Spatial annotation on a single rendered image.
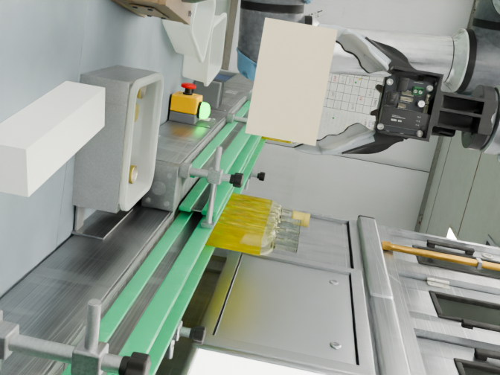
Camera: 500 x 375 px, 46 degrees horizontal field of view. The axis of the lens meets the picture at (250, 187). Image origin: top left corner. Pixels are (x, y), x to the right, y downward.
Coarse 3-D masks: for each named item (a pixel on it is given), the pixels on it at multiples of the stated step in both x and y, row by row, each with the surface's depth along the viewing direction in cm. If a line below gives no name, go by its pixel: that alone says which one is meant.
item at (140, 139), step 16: (144, 80) 95; (160, 80) 106; (128, 96) 93; (144, 96) 108; (160, 96) 108; (128, 112) 93; (144, 112) 109; (160, 112) 109; (128, 128) 93; (144, 128) 110; (128, 144) 94; (144, 144) 111; (128, 160) 95; (144, 160) 112; (128, 176) 96; (144, 176) 112; (128, 192) 105; (144, 192) 109; (128, 208) 100
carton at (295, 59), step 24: (264, 24) 60; (288, 24) 60; (264, 48) 61; (288, 48) 60; (312, 48) 60; (264, 72) 61; (288, 72) 61; (312, 72) 60; (264, 96) 61; (288, 96) 61; (312, 96) 61; (264, 120) 62; (288, 120) 61; (312, 120) 61; (312, 144) 61
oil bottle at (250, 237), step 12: (216, 228) 125; (228, 228) 125; (240, 228) 125; (252, 228) 125; (264, 228) 127; (216, 240) 126; (228, 240) 126; (240, 240) 125; (252, 240) 125; (264, 240) 125; (252, 252) 126; (264, 252) 126
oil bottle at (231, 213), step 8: (224, 208) 134; (232, 208) 135; (224, 216) 131; (232, 216) 131; (240, 216) 131; (248, 216) 132; (256, 216) 133; (264, 216) 134; (264, 224) 130; (272, 224) 130
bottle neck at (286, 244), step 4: (276, 240) 126; (280, 240) 126; (284, 240) 126; (288, 240) 126; (292, 240) 127; (296, 240) 127; (276, 244) 126; (280, 244) 126; (284, 244) 126; (288, 244) 126; (292, 244) 126; (296, 244) 126; (276, 248) 127; (280, 248) 126; (284, 248) 126; (288, 248) 126; (292, 248) 126; (296, 248) 126
